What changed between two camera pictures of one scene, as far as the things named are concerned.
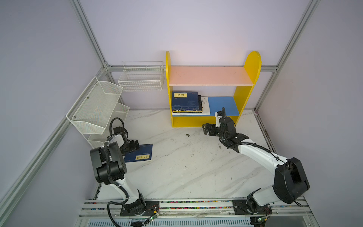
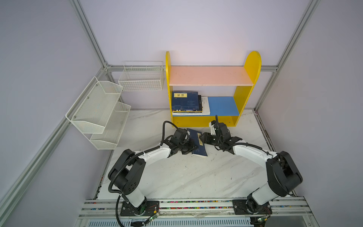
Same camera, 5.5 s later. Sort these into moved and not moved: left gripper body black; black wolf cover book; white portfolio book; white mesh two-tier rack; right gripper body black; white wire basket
Moved: right gripper body black; left gripper body black
Not moved: white wire basket; white portfolio book; black wolf cover book; white mesh two-tier rack
